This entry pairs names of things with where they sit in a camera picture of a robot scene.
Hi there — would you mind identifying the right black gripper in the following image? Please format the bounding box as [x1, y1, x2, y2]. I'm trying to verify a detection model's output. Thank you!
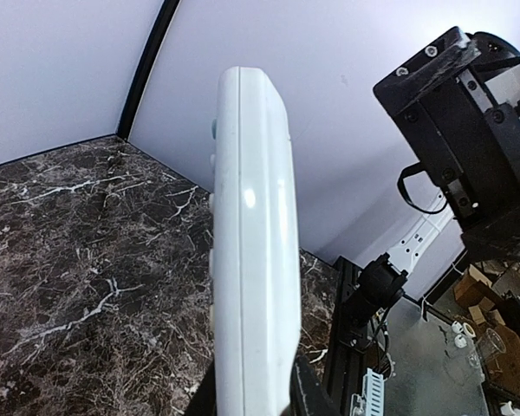
[374, 27, 520, 260]

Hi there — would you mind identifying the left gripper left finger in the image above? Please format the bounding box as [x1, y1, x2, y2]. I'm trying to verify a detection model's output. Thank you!
[185, 361, 217, 416]

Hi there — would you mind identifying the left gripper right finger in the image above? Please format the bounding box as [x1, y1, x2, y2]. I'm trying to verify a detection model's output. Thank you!
[290, 356, 339, 416]

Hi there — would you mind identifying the white remote control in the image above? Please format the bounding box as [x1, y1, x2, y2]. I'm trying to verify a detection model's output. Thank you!
[210, 67, 302, 415]

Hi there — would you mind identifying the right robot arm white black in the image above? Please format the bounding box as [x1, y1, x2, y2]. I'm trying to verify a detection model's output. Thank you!
[341, 27, 520, 348]

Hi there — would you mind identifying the black front rail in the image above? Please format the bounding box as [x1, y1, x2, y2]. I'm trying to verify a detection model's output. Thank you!
[322, 257, 367, 415]

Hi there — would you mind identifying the white slotted cable duct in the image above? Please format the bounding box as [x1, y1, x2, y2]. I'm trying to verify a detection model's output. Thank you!
[348, 368, 385, 416]

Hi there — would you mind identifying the right black frame post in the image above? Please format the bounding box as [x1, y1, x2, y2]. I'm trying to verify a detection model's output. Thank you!
[116, 0, 180, 141]

